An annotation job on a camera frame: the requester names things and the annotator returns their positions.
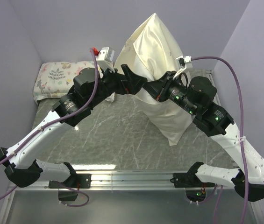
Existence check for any aluminium front mounting rail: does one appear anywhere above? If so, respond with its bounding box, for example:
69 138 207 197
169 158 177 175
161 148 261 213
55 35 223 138
8 168 240 190

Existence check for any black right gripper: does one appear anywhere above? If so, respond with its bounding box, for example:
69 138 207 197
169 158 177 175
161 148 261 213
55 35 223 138
143 70 198 115

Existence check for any animal print patterned pillow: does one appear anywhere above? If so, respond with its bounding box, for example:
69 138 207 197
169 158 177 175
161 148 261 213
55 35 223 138
33 61 94 103

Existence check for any white pillow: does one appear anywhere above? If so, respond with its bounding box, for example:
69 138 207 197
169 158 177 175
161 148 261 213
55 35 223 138
134 88 192 146

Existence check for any aluminium right side rail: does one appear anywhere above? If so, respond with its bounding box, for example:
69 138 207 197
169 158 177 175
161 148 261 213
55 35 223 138
205 70 221 106

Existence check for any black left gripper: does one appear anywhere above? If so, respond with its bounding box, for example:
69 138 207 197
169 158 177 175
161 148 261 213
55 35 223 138
89 64 148 108

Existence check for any cream satin pillowcase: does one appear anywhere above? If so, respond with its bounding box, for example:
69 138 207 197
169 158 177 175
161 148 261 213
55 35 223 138
114 13 183 81

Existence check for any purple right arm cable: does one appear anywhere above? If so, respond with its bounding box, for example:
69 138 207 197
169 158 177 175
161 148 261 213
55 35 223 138
190 56 250 224

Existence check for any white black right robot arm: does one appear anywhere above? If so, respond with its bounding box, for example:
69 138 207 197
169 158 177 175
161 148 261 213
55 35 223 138
144 72 264 202

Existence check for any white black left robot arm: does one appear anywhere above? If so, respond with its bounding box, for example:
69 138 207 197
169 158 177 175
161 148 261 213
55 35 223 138
0 64 147 188

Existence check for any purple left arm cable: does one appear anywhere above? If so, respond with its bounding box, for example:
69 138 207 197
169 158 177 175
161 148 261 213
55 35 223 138
0 48 100 208

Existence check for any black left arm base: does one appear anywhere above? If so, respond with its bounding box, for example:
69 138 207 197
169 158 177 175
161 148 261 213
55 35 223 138
48 174 92 203

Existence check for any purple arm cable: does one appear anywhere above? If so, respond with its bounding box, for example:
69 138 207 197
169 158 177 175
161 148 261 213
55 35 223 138
0 48 100 208
190 56 250 224

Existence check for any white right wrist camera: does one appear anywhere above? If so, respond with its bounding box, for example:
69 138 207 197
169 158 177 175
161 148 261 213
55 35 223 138
176 55 193 72

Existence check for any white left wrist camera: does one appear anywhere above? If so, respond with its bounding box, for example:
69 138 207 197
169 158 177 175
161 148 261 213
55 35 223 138
92 47 115 72

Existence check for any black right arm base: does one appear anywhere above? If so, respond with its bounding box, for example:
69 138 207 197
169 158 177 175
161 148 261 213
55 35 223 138
170 162 215 203

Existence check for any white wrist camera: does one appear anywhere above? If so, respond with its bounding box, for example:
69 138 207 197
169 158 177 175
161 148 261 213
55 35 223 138
176 55 193 72
92 47 115 72

